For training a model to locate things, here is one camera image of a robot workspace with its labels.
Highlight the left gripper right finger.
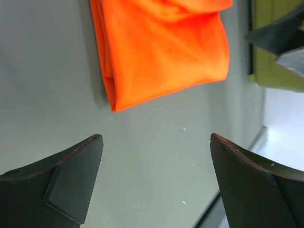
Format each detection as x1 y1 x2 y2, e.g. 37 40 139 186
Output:
210 133 304 228

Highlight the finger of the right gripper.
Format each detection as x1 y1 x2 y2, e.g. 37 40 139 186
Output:
246 3 304 56
275 46 304 78

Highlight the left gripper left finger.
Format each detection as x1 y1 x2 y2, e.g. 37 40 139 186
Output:
0 134 104 228

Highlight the orange t shirt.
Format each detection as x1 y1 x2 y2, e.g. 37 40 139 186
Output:
90 0 233 112

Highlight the green plastic basket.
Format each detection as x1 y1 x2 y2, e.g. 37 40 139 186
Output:
250 0 304 93

